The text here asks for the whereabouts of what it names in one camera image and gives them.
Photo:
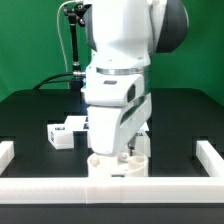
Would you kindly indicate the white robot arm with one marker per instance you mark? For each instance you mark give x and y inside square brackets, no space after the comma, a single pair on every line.
[124,35]

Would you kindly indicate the white U-shaped fence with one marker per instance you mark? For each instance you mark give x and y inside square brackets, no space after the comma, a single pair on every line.
[209,189]

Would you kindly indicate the white round stool seat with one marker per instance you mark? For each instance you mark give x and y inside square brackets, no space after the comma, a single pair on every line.
[122,165]

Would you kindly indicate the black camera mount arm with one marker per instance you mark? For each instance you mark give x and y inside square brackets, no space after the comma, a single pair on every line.
[75,16]

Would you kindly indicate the white marker base plate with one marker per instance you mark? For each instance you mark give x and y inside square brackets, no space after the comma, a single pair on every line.
[77,123]

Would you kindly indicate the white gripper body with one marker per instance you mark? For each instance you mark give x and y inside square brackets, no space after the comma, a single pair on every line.
[118,107]

